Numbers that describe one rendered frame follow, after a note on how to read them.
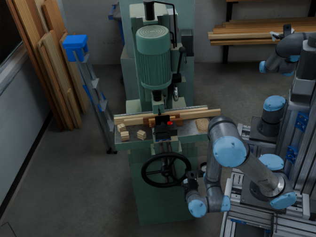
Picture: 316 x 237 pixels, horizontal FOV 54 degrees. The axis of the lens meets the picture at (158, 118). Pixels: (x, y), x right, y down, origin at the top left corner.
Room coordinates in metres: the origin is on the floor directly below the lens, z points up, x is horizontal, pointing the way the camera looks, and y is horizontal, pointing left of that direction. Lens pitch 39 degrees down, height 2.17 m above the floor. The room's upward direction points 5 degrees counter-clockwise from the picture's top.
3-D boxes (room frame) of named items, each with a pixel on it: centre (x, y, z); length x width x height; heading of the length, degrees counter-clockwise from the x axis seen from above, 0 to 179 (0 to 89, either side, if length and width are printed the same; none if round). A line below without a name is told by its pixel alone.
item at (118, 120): (1.54, -0.02, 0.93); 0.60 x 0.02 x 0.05; 93
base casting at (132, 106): (1.64, 0.00, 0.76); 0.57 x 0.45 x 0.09; 3
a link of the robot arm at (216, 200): (0.87, -0.25, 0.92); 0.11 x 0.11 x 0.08; 0
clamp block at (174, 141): (1.33, -0.03, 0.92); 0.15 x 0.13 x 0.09; 93
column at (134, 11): (1.81, 0.01, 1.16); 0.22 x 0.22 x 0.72; 3
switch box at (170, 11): (1.85, -0.13, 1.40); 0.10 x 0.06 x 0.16; 3
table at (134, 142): (1.41, -0.03, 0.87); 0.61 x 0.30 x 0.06; 93
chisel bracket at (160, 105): (1.54, -0.01, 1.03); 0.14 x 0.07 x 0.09; 3
